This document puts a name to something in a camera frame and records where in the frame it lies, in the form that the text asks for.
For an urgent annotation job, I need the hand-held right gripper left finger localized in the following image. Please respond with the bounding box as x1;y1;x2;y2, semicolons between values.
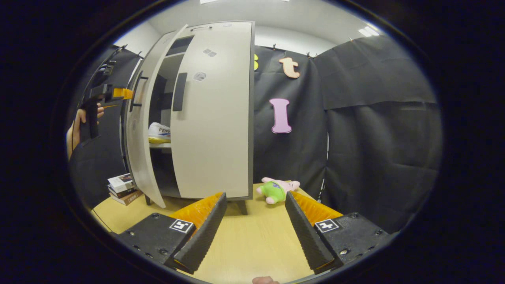
118;192;228;275

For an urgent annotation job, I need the black backdrop cloth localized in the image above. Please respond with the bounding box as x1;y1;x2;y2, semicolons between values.
69;35;443;233

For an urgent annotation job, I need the brown cover book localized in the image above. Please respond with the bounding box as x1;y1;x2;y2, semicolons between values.
110;191;143;206

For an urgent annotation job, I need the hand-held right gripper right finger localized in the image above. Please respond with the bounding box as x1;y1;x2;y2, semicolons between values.
285;192;395;275

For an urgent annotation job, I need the white shoe yellow sole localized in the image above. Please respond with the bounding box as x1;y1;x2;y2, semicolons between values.
148;122;171;144

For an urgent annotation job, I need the pink green plush toy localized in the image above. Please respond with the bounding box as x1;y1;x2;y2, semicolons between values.
256;177;301;205

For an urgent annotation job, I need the dark cover book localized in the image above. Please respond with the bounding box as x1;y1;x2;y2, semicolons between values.
108;185;138;199

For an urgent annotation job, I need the white shoe cabinet door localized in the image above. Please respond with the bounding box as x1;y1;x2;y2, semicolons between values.
170;22;253;200
125;24;189;209

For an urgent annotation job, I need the white cover book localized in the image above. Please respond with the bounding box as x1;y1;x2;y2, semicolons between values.
107;173;135;194

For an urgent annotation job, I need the white grey shoe cabinet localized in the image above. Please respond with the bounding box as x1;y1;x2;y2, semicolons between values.
120;21;256;215

